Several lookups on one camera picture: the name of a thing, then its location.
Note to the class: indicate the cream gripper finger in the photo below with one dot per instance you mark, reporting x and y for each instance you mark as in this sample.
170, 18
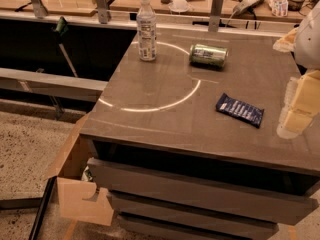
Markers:
301, 104
287, 42

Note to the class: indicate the green soda can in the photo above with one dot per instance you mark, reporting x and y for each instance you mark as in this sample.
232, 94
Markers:
208, 55

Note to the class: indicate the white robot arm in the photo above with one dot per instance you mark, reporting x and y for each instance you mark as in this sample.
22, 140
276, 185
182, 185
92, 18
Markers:
307, 41

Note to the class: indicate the colourful small packet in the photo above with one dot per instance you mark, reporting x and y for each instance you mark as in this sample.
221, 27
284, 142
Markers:
279, 8

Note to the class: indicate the black mesh cup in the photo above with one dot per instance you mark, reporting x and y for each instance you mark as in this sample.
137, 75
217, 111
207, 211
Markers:
295, 5

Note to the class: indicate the blue snack packet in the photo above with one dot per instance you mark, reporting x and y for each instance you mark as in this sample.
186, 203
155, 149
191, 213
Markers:
240, 110

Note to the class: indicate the grey handheld device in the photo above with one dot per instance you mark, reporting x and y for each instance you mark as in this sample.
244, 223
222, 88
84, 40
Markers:
244, 5

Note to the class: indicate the white bowl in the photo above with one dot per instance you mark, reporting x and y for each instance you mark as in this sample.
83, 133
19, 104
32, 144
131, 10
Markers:
179, 6

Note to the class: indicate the grey drawer cabinet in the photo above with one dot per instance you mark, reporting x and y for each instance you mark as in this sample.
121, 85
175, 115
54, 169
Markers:
175, 167

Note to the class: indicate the clear plastic water bottle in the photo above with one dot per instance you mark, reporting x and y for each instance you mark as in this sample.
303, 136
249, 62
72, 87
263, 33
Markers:
146, 30

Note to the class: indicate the open cardboard box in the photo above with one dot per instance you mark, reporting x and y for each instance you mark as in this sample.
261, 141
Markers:
78, 199

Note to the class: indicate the metal bracket post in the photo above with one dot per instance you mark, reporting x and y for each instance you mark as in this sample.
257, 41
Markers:
215, 14
103, 11
39, 9

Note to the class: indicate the metal bracket post middle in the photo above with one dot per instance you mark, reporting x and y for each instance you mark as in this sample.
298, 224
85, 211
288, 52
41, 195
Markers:
103, 11

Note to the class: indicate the metal bracket post left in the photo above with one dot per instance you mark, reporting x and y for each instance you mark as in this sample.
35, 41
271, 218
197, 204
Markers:
39, 9

